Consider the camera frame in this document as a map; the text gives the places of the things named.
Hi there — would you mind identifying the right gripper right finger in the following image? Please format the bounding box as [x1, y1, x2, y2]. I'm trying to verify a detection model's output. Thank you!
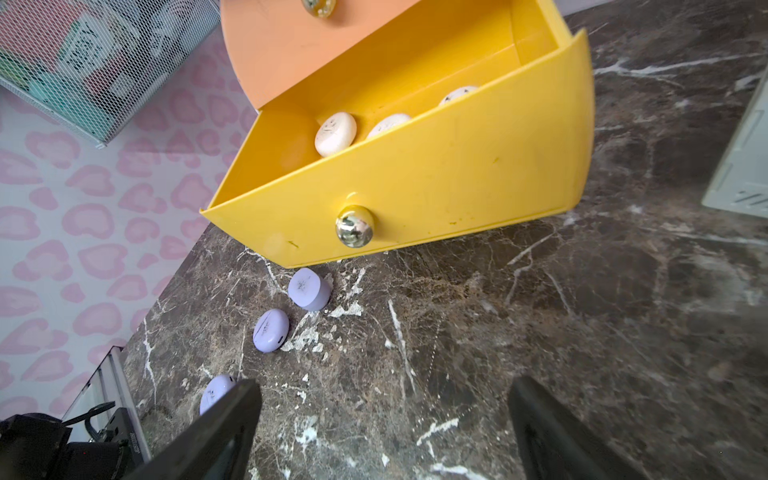
[507, 376, 644, 479]

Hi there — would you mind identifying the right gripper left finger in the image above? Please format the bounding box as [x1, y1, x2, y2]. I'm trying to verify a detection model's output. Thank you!
[128, 379, 262, 480]

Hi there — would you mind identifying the purple earphone case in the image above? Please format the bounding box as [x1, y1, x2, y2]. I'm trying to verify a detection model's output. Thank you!
[199, 374, 236, 415]
[288, 268, 331, 312]
[252, 309, 290, 353]

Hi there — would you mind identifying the white earphone case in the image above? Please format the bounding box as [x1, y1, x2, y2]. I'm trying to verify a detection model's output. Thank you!
[367, 113, 411, 139]
[314, 112, 357, 157]
[439, 85, 478, 106]

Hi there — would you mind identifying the yellow drawer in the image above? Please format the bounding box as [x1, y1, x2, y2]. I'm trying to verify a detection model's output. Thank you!
[204, 1, 595, 268]

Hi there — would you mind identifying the orange top drawer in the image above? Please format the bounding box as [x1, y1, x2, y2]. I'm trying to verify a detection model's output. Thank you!
[220, 0, 416, 108]

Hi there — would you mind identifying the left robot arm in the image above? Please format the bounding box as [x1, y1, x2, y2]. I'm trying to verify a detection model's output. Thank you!
[1, 401, 146, 479]

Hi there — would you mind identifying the white file organizer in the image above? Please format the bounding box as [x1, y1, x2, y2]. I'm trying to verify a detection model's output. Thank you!
[702, 72, 767, 218]

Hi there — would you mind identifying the white mesh wall basket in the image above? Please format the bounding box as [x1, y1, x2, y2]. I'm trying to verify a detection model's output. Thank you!
[1, 1, 220, 147]

